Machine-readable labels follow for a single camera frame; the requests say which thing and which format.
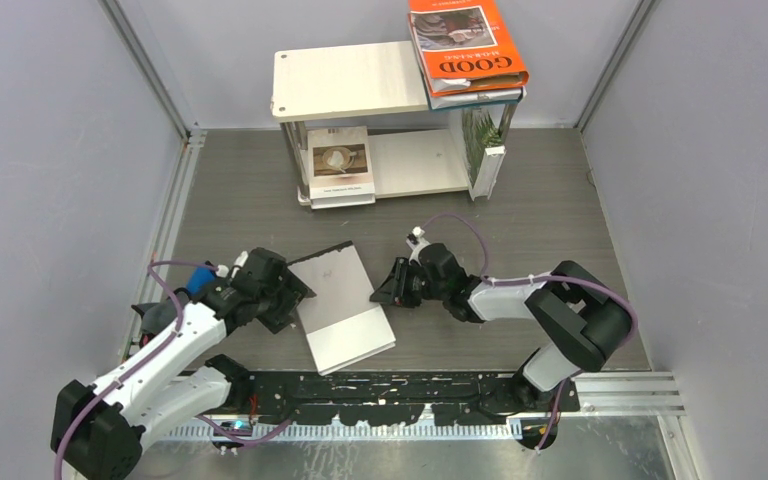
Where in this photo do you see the blue grey cloth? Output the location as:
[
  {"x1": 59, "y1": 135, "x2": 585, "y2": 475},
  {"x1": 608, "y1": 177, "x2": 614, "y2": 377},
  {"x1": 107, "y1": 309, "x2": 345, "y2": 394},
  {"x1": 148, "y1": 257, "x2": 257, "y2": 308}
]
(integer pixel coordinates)
[{"x1": 131, "y1": 260, "x2": 219, "y2": 348}]

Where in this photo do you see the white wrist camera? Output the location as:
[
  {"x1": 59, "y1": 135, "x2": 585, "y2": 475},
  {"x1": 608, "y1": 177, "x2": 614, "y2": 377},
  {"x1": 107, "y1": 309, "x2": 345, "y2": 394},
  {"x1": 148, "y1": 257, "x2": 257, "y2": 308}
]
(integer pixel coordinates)
[
  {"x1": 406, "y1": 226, "x2": 430, "y2": 263},
  {"x1": 215, "y1": 251, "x2": 249, "y2": 278}
]

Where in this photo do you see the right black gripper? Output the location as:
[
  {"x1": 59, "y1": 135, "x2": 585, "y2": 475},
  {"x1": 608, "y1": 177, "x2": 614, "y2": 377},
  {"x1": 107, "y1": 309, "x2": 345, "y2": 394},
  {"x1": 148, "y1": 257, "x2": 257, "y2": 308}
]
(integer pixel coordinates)
[{"x1": 370, "y1": 257, "x2": 448, "y2": 309}]

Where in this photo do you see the white two-tier shelf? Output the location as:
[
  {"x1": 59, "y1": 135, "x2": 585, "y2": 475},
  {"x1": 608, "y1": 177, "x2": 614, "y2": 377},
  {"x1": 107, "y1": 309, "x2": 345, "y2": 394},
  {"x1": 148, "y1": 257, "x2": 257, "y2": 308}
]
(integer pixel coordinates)
[{"x1": 271, "y1": 41, "x2": 520, "y2": 209}]

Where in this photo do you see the white coffee cover book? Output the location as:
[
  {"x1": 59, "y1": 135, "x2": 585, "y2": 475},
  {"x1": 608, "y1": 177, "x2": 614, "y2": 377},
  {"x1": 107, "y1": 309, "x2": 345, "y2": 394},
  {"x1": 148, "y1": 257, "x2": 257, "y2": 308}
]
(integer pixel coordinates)
[{"x1": 306, "y1": 126, "x2": 376, "y2": 210}]

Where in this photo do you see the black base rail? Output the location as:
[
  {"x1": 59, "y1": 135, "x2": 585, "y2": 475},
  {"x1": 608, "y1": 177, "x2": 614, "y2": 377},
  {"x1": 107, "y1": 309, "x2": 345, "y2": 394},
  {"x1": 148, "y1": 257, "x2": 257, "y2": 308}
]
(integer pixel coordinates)
[{"x1": 210, "y1": 371, "x2": 580, "y2": 427}]

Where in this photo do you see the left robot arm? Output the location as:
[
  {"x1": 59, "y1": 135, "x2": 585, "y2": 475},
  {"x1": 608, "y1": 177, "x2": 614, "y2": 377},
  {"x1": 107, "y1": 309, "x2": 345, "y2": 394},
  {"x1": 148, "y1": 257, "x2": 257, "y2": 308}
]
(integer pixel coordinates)
[{"x1": 50, "y1": 248, "x2": 315, "y2": 479}]

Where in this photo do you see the white palm leaf book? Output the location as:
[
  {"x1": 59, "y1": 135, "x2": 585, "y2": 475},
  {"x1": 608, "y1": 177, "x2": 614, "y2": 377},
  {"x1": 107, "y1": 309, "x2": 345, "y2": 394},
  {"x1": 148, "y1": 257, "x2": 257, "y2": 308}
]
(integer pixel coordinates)
[{"x1": 448, "y1": 107, "x2": 507, "y2": 200}]

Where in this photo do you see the teal Humor book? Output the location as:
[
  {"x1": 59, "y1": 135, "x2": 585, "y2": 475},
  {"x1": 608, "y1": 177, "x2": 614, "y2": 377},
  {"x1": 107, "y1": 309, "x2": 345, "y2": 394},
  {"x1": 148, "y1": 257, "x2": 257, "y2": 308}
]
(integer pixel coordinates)
[{"x1": 424, "y1": 87, "x2": 527, "y2": 111}]

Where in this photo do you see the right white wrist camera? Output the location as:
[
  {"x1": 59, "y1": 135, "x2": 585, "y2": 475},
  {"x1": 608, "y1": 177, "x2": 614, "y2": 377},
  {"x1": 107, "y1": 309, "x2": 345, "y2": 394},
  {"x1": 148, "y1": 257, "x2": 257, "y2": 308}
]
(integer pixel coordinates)
[{"x1": 406, "y1": 226, "x2": 430, "y2": 263}]

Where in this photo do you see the white slotted cable duct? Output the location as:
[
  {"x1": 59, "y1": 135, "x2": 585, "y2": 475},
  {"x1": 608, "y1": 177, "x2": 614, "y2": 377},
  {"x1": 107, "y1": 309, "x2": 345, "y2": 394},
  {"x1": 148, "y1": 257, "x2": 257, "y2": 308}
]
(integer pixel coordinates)
[{"x1": 157, "y1": 419, "x2": 523, "y2": 442}]

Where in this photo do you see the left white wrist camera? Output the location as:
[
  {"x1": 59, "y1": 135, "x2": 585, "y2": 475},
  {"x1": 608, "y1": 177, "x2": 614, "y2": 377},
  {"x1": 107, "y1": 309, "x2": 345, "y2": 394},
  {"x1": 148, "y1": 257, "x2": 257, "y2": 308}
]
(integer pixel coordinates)
[{"x1": 215, "y1": 251, "x2": 249, "y2": 278}]

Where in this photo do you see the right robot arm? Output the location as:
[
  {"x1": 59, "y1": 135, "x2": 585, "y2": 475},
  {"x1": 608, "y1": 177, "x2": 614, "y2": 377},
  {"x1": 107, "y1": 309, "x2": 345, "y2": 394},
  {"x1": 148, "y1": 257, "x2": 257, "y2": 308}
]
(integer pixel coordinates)
[{"x1": 370, "y1": 243, "x2": 637, "y2": 411}]

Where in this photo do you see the grey white notebook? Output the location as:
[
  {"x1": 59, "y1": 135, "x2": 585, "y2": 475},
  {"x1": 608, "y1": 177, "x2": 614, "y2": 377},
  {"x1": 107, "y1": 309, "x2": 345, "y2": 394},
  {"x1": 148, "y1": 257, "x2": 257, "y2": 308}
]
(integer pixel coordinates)
[{"x1": 289, "y1": 241, "x2": 396, "y2": 375}]

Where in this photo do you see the orange book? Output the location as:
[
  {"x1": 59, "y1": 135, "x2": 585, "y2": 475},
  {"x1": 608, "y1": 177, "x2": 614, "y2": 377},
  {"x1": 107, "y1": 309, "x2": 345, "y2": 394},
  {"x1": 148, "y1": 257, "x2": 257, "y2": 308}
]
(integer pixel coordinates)
[{"x1": 408, "y1": 0, "x2": 530, "y2": 97}]

